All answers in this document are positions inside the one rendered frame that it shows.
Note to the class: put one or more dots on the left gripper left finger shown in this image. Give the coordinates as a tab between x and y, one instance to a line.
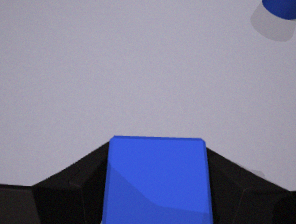
74	195

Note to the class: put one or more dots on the blue cube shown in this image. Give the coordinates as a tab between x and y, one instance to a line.
157	180

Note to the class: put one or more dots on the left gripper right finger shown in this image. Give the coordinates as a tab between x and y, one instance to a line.
240	197

